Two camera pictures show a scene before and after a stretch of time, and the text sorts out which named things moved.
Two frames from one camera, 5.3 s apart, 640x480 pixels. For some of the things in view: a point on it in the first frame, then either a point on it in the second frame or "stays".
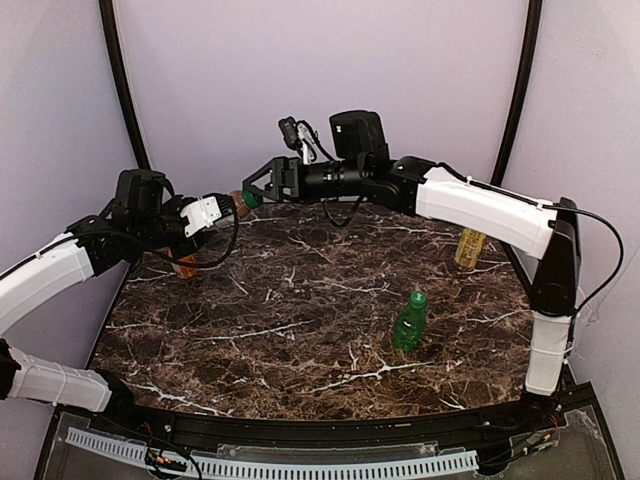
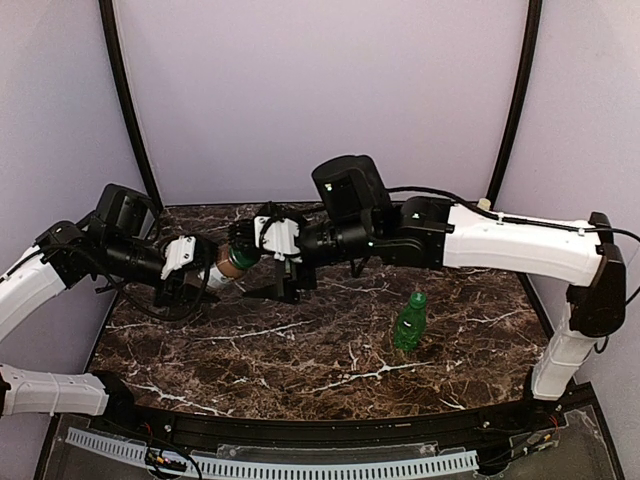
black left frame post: (110, 27) stays
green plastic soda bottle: (411, 323) stays
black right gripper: (290, 178) → (288, 270)
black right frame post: (534, 29) stays
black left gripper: (220, 226) → (201, 261)
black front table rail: (546, 415) stays
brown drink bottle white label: (237, 197) → (225, 271)
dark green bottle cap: (252, 200) → (243, 255)
